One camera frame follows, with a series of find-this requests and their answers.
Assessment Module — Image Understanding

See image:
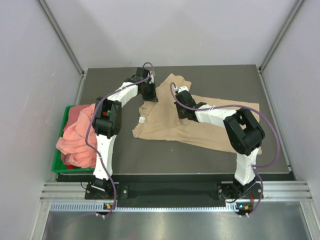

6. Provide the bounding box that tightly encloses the beige t shirt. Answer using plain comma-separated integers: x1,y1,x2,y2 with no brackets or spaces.
131,73,263,155

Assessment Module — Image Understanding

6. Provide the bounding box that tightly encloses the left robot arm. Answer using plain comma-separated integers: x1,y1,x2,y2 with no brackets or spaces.
85,67,158,199

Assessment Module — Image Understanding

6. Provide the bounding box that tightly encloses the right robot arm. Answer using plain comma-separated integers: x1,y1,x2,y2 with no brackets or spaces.
170,83,265,198

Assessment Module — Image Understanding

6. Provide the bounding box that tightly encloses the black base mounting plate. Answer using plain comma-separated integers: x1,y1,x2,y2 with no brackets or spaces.
84,174,262,208

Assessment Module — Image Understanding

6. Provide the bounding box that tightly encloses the pink t shirt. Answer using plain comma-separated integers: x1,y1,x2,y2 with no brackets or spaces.
56,103,97,168

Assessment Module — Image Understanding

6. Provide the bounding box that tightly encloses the red t shirt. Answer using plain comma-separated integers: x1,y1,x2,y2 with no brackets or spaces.
66,165,78,170

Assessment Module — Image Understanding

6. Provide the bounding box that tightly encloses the green plastic bin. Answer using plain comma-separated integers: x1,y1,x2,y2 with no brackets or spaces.
51,105,94,174

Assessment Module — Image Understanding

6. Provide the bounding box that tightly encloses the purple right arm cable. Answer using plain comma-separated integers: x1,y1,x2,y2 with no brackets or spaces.
169,82,280,217

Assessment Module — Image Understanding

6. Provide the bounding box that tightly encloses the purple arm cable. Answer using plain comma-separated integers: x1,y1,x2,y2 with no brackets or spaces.
84,61,155,217
169,82,280,217

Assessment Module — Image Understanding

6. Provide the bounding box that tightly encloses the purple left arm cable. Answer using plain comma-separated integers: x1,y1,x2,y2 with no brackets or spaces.
84,61,155,217

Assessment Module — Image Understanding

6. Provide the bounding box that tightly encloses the left aluminium frame post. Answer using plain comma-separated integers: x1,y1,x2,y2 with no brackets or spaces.
37,0,87,78

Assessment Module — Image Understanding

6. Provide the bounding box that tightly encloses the aluminium frame post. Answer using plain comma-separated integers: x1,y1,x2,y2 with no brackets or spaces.
257,0,307,74
37,0,87,78

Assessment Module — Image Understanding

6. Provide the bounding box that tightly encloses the slotted cable duct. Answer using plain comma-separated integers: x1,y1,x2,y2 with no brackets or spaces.
49,199,253,213

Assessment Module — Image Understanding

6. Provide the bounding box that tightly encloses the right aluminium frame post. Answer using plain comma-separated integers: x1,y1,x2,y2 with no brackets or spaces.
257,0,307,74

